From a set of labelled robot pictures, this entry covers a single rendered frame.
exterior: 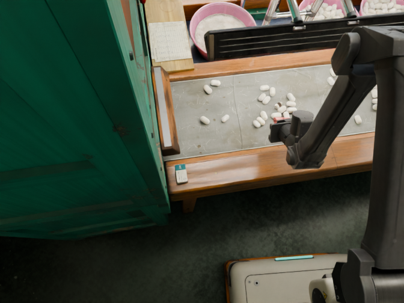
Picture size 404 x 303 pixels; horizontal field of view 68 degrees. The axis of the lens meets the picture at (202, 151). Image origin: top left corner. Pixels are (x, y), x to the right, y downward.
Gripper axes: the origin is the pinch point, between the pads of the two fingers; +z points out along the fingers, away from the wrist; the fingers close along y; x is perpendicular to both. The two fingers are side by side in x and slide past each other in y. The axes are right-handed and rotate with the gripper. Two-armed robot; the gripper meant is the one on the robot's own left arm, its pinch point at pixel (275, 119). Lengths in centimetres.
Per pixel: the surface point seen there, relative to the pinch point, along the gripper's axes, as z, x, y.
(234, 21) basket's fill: 42.5, -25.5, 2.9
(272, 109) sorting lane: 10.3, 1.0, -2.8
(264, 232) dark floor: 27, 85, -10
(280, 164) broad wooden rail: -7.6, 13.2, 0.2
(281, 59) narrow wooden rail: 23.1, -13.5, -10.4
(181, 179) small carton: -9.1, 12.2, 34.2
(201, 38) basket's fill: 37.6, -20.8, 17.9
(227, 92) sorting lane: 17.4, -5.0, 12.2
